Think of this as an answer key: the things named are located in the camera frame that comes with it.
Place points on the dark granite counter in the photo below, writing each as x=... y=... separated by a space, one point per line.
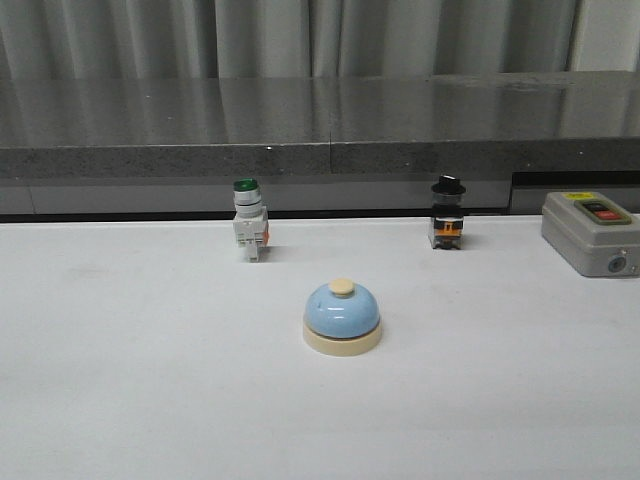
x=155 y=149

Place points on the black rotary selector switch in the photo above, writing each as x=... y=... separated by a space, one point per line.
x=447 y=219

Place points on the blue and cream call bell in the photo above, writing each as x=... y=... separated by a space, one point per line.
x=342 y=318

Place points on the green push button switch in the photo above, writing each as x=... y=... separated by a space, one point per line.
x=251 y=225

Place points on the grey curtain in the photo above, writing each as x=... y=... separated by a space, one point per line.
x=234 y=39

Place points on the grey on-off switch box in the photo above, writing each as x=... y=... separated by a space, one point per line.
x=596 y=236

